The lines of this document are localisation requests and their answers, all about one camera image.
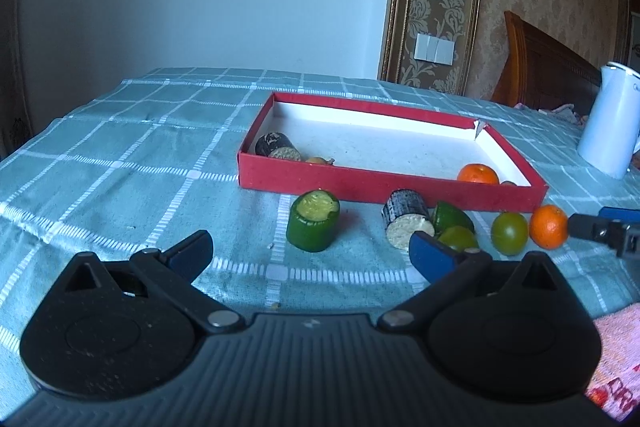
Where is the orange mandarin outside box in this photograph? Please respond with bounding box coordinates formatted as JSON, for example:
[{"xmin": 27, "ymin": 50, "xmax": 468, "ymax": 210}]
[{"xmin": 529, "ymin": 205, "xmax": 568, "ymax": 251}]

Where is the orange mandarin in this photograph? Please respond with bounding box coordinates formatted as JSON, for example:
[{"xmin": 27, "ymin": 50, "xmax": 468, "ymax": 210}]
[{"xmin": 457, "ymin": 164, "xmax": 500, "ymax": 184}]

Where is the green cucumber stub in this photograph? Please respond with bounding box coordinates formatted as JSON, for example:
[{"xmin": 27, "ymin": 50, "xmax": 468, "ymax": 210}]
[{"xmin": 286, "ymin": 190, "xmax": 341, "ymax": 253}]

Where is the small brown round fruit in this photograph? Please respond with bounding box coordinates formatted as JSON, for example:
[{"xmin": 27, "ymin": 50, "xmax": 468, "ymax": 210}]
[{"xmin": 305, "ymin": 156, "xmax": 335, "ymax": 166}]

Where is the small green tomato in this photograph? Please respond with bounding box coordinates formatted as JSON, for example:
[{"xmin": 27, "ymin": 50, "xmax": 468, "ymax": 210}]
[{"xmin": 490, "ymin": 212, "xmax": 528, "ymax": 256}]

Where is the white electric kettle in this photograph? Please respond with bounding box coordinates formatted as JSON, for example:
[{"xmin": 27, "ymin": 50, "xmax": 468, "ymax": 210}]
[{"xmin": 577, "ymin": 62, "xmax": 640, "ymax": 180}]

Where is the pink floral towel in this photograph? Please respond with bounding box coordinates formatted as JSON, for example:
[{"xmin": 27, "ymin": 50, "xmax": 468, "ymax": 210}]
[{"xmin": 586, "ymin": 303, "xmax": 640, "ymax": 421}]

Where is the red shallow cardboard box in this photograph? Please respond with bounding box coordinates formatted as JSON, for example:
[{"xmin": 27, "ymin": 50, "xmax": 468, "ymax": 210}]
[{"xmin": 238, "ymin": 92, "xmax": 548, "ymax": 213}]

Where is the brown wooden headboard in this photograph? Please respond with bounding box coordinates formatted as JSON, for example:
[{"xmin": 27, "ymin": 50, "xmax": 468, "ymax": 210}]
[{"xmin": 491, "ymin": 11, "xmax": 601, "ymax": 116}]

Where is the beige patterned curtain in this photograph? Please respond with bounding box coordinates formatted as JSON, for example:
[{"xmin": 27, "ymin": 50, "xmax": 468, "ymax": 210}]
[{"xmin": 0, "ymin": 0, "xmax": 32, "ymax": 159}]

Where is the white wall switch panel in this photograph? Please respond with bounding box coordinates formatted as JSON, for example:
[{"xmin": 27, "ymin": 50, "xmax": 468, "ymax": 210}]
[{"xmin": 413, "ymin": 34, "xmax": 454, "ymax": 66}]

